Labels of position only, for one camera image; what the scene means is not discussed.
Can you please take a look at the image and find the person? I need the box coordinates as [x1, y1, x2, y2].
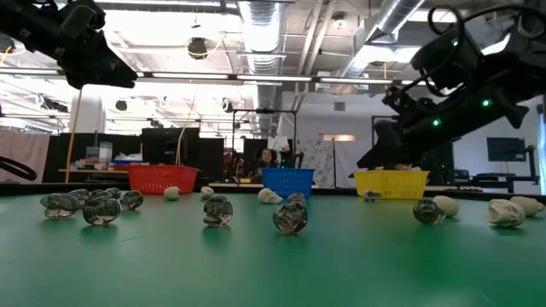
[251, 148, 278, 184]

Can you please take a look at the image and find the yellow plastic basket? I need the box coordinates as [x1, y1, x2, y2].
[353, 170, 431, 200]

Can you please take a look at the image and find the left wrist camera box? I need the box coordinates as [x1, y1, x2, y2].
[58, 0, 107, 38]

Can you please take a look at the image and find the black metal gantry frame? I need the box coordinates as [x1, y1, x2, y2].
[370, 113, 398, 148]
[231, 108, 299, 184]

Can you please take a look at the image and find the patterned white sheet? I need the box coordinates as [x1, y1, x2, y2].
[297, 139, 336, 188]

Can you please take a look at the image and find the black wall monitor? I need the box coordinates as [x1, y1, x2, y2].
[486, 136, 526, 162]

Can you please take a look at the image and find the silver ventilation duct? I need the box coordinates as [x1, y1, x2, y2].
[236, 0, 288, 137]
[340, 0, 427, 80]

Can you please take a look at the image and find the black round ceiling fixture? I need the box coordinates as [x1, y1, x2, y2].
[187, 37, 209, 60]

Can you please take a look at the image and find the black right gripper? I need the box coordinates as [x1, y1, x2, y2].
[356, 79, 531, 171]

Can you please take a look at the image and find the black curved hoop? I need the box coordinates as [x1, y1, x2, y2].
[0, 156, 38, 182]

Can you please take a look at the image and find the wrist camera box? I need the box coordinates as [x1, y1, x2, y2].
[58, 0, 107, 38]
[381, 83, 432, 119]

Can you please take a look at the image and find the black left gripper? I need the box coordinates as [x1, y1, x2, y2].
[29, 27, 139, 90]

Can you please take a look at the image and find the green table mat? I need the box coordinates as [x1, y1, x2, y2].
[0, 189, 546, 307]

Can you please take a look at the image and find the pink curtain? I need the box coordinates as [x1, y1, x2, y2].
[0, 130, 51, 183]

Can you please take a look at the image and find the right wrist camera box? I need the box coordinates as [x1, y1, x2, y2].
[381, 83, 432, 119]

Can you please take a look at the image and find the yellow extension cord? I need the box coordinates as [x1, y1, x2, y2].
[64, 87, 84, 184]

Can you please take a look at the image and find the black partition wall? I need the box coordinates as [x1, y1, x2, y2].
[42, 126, 227, 183]

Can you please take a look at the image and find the red plastic basket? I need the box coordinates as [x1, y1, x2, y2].
[122, 164, 200, 195]

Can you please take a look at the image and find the white hanging cloth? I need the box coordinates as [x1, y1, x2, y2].
[267, 135, 291, 167]

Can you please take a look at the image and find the blue plastic basket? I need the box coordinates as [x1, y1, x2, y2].
[260, 167, 316, 199]

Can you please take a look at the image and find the wooden work table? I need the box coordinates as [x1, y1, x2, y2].
[58, 168, 129, 175]

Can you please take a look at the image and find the black desk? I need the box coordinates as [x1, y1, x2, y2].
[454, 144, 539, 194]

